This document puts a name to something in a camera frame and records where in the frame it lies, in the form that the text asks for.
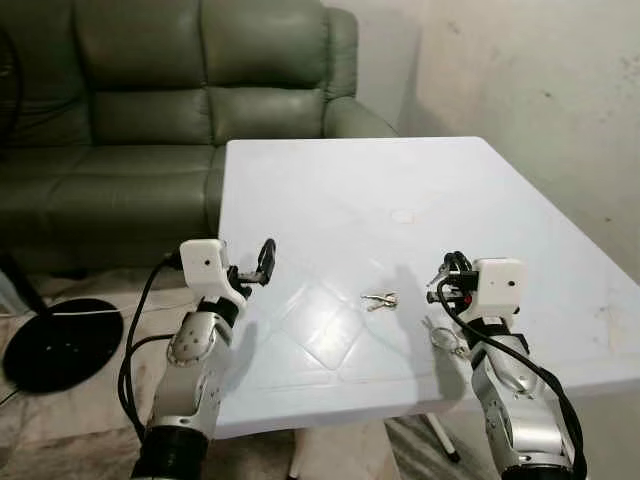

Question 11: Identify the white plastic table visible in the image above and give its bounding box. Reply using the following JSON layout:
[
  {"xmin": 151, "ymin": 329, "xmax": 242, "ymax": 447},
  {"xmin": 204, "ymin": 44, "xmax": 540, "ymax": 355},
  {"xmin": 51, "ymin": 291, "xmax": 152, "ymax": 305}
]
[{"xmin": 205, "ymin": 136, "xmax": 640, "ymax": 441}]

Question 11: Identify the white slanted table leg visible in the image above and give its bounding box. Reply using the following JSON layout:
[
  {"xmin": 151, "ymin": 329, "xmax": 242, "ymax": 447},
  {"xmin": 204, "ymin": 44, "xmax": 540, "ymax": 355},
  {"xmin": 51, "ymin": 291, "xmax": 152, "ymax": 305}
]
[{"xmin": 424, "ymin": 411, "xmax": 462, "ymax": 464}]

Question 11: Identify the grey striped floor mat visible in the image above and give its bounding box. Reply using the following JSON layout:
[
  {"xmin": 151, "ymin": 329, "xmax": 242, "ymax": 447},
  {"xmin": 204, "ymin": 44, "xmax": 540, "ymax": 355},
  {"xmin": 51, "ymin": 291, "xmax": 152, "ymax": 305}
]
[{"xmin": 385, "ymin": 413, "xmax": 491, "ymax": 480}]

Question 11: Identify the white upright table leg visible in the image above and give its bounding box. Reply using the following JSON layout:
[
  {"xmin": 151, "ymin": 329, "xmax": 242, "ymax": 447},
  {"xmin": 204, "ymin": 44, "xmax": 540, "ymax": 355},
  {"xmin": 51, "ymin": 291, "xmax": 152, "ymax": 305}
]
[{"xmin": 287, "ymin": 431, "xmax": 307, "ymax": 480}]

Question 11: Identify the black round stand base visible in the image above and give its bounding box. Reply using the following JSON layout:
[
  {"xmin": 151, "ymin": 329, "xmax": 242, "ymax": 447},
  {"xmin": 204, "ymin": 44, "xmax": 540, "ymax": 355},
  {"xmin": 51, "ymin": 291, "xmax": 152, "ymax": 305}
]
[{"xmin": 2, "ymin": 297, "xmax": 124, "ymax": 394}]

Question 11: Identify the green leather sofa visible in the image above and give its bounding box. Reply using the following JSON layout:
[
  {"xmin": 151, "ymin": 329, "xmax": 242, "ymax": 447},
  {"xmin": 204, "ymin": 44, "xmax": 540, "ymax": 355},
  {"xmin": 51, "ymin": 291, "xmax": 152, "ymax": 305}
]
[{"xmin": 0, "ymin": 0, "xmax": 399, "ymax": 278}]

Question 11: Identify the black slanted stand pole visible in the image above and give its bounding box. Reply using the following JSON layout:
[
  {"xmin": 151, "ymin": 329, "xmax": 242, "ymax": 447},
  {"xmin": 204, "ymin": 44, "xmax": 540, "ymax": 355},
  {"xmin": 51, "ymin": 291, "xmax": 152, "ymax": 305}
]
[{"xmin": 0, "ymin": 250, "xmax": 47, "ymax": 317}]

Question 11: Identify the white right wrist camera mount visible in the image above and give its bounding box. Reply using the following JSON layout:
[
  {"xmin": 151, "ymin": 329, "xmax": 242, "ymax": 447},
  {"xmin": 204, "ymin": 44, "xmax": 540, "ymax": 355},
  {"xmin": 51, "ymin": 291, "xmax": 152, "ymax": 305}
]
[{"xmin": 471, "ymin": 257, "xmax": 527, "ymax": 322}]

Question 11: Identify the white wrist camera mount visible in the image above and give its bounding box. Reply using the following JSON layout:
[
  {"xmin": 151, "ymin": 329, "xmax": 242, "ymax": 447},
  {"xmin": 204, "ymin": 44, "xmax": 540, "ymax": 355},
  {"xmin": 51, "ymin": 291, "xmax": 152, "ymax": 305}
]
[
  {"xmin": 471, "ymin": 257, "xmax": 527, "ymax": 322},
  {"xmin": 179, "ymin": 239, "xmax": 252, "ymax": 303}
]

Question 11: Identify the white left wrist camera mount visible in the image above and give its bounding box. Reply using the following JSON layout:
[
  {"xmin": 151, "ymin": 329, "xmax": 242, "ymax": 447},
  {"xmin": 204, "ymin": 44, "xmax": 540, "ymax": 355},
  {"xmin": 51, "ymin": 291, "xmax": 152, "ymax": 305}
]
[{"xmin": 179, "ymin": 239, "xmax": 252, "ymax": 303}]

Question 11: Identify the silver key ring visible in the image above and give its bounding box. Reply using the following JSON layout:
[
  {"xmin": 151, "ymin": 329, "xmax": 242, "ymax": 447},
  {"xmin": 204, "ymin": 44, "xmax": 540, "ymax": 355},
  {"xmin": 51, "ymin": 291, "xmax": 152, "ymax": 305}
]
[{"xmin": 428, "ymin": 316, "xmax": 472, "ymax": 360}]

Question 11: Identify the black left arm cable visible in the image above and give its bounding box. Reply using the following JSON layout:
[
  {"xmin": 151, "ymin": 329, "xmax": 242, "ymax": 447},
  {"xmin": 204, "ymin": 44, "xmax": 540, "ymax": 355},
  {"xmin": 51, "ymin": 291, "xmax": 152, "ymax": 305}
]
[{"xmin": 117, "ymin": 252, "xmax": 187, "ymax": 443}]

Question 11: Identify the thin white floor cable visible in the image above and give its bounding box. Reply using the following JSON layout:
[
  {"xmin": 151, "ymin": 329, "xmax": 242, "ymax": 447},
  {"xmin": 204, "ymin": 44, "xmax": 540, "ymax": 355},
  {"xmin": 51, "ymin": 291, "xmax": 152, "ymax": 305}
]
[{"xmin": 0, "ymin": 303, "xmax": 193, "ymax": 323}]

